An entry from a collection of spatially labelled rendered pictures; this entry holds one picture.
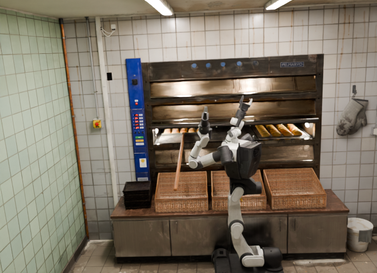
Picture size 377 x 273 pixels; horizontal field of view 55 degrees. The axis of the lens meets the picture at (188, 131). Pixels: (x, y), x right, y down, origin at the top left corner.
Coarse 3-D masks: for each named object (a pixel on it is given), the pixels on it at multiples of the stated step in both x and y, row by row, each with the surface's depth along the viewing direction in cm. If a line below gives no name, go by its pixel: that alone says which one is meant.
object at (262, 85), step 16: (192, 80) 392; (208, 80) 392; (224, 80) 391; (240, 80) 390; (256, 80) 389; (272, 80) 388; (288, 80) 387; (304, 80) 386; (160, 96) 390; (176, 96) 389; (192, 96) 389
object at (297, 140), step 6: (282, 138) 405; (288, 138) 404; (294, 138) 403; (300, 138) 401; (306, 138) 400; (312, 138) 399; (156, 144) 408; (162, 144) 407; (168, 144) 407; (174, 144) 406; (180, 144) 406; (186, 144) 406; (192, 144) 405; (210, 144) 405; (216, 144) 404
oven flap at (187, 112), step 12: (156, 108) 400; (168, 108) 399; (180, 108) 399; (192, 108) 398; (216, 108) 396; (228, 108) 396; (252, 108) 394; (264, 108) 393; (276, 108) 393; (288, 108) 392; (300, 108) 391; (312, 108) 390; (156, 120) 396; (168, 120) 396; (192, 120) 395
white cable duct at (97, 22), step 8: (96, 16) 376; (96, 24) 378; (96, 32) 380; (104, 72) 389; (104, 80) 391; (104, 88) 393; (104, 96) 395; (104, 104) 397; (112, 152) 410; (112, 160) 412; (112, 168) 414; (112, 176) 416; (112, 184) 419
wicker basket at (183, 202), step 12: (168, 180) 410; (180, 180) 410; (192, 180) 410; (204, 180) 409; (156, 192) 379; (180, 192) 409; (192, 192) 409; (204, 192) 408; (156, 204) 370; (168, 204) 370; (180, 204) 387; (192, 204) 369; (204, 204) 385
